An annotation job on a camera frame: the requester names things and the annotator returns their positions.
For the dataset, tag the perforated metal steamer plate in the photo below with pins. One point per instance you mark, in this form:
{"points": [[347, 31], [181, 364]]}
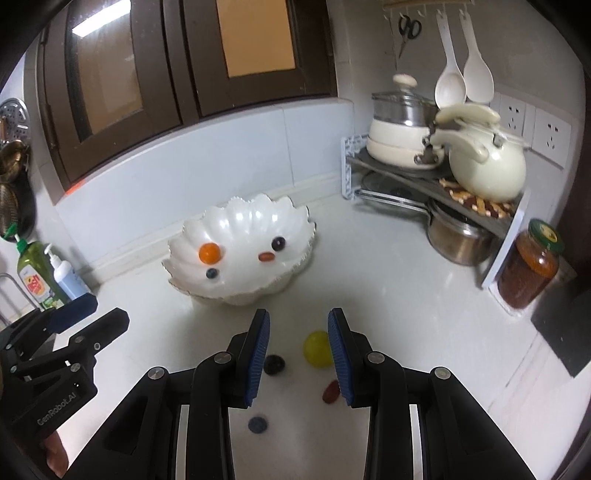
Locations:
{"points": [[14, 115]]}

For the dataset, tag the white ladle spoon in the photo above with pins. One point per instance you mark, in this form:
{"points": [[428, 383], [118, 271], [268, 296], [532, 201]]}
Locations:
{"points": [[450, 90]]}

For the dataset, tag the mesh strainer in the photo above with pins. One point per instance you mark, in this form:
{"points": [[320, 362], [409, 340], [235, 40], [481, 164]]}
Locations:
{"points": [[11, 203]]}

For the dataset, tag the glass pan lid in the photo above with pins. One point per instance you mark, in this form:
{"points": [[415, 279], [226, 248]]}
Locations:
{"points": [[392, 191]]}

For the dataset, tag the black scissors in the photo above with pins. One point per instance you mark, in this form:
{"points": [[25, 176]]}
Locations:
{"points": [[410, 28]]}

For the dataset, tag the white pump bottle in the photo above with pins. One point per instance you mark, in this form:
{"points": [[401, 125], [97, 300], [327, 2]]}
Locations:
{"points": [[69, 281]]}

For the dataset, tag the grey corner shelf rack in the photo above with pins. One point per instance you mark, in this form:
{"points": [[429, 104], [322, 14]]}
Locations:
{"points": [[508, 244]]}

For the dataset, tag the yellow-green round fruit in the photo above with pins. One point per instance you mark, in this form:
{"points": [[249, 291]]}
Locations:
{"points": [[316, 348]]}

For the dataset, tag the small white wall socket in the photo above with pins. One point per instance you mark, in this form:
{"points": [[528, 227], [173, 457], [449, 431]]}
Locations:
{"points": [[513, 115]]}

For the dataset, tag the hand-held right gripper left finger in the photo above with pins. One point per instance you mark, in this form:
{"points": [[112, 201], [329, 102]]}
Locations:
{"points": [[258, 355]]}

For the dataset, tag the cream round pot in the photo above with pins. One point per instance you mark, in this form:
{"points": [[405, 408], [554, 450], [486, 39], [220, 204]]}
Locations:
{"points": [[489, 170]]}

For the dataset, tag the dark brown window sash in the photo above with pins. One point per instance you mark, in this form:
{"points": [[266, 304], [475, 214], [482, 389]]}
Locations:
{"points": [[203, 55], [60, 115]]}

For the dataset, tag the orange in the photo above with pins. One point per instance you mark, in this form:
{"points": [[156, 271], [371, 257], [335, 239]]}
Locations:
{"points": [[209, 253]]}

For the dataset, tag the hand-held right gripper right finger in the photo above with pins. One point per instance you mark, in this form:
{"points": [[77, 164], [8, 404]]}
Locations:
{"points": [[339, 355]]}

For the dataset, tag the blueberry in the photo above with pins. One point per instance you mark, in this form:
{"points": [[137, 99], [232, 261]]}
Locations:
{"points": [[212, 274], [257, 423]]}

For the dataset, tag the glass jar of red sauce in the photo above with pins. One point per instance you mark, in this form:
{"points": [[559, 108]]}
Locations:
{"points": [[526, 272]]}

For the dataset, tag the stainless steel pot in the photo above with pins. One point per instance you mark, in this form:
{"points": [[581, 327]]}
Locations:
{"points": [[457, 242]]}

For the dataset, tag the cream frying pan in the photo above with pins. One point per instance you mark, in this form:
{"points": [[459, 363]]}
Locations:
{"points": [[392, 157]]}

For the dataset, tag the cream saucepan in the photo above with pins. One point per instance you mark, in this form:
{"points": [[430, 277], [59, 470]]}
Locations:
{"points": [[397, 134]]}

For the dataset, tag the large white wall socket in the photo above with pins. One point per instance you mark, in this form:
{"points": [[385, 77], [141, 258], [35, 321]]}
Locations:
{"points": [[551, 136]]}

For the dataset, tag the hanging rack with hooks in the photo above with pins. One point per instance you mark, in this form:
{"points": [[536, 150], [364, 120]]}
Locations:
{"points": [[415, 5]]}

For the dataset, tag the metal faucet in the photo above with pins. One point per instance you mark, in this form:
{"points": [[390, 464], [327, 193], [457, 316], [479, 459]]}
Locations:
{"points": [[13, 278]]}

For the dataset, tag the person's left hand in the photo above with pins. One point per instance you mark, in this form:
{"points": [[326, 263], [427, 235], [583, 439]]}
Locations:
{"points": [[56, 454]]}

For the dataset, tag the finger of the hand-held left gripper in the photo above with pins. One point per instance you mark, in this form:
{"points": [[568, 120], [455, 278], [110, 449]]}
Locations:
{"points": [[101, 330], [74, 311]]}

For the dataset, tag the wooden bead trivet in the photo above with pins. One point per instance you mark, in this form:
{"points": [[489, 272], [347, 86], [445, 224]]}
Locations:
{"points": [[480, 205]]}

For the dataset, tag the green dish soap bottle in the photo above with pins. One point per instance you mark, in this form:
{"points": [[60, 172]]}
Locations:
{"points": [[34, 281]]}

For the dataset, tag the brass ladle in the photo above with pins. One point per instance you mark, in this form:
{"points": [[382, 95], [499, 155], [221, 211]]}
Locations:
{"points": [[14, 159]]}

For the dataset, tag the white scalloped bowl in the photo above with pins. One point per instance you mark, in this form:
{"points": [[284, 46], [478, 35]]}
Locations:
{"points": [[244, 221]]}

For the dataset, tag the white rice paddle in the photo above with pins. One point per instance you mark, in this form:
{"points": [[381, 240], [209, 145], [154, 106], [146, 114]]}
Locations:
{"points": [[479, 78]]}

